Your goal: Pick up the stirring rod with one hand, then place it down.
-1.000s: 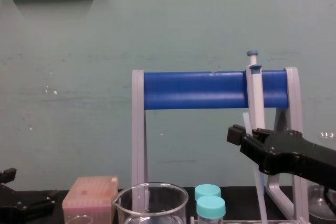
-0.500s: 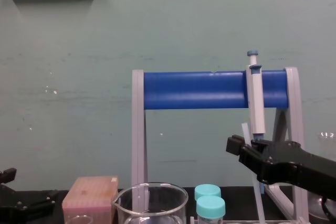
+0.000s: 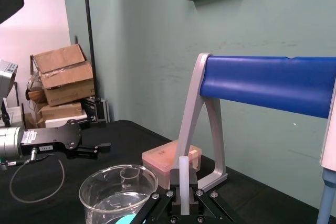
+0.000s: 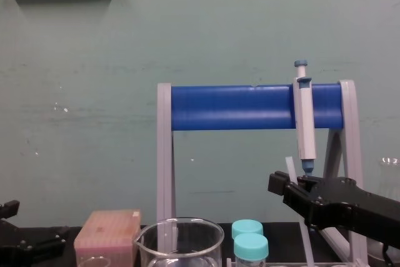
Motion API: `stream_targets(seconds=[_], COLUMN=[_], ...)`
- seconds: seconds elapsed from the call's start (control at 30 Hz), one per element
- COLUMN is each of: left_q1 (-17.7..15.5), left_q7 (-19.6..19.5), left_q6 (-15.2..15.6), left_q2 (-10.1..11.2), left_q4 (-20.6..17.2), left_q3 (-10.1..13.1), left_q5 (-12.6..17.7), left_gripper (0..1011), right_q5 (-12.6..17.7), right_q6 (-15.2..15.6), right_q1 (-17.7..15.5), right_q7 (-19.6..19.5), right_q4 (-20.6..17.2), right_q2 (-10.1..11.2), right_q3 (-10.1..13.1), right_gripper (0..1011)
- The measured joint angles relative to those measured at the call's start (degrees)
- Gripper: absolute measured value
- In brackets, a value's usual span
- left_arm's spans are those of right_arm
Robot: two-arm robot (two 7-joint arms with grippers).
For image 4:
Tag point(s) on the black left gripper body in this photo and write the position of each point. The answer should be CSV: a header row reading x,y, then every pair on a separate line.
x,y
18,256

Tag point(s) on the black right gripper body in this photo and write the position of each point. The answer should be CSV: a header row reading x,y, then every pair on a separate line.
x,y
350,207

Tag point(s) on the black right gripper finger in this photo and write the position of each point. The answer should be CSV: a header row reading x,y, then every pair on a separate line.
x,y
276,184
304,206

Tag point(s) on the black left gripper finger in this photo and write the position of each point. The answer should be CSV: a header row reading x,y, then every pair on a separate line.
x,y
47,241
9,210

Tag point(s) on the clear glass conical flask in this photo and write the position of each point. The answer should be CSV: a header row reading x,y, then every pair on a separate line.
x,y
390,179

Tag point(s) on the teal capped sample vial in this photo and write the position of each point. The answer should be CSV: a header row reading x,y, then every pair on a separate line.
x,y
247,228
251,246

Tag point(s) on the pink pipette tip box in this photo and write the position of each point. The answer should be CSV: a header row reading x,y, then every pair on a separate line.
x,y
107,232

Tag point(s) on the white and blue pipette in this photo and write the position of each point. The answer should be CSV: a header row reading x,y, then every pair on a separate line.
x,y
305,123

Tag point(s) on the grey and blue pipette stand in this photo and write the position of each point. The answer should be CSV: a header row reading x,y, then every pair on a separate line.
x,y
234,107

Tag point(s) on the large clear glass beaker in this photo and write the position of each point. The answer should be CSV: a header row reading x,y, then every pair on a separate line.
x,y
184,242

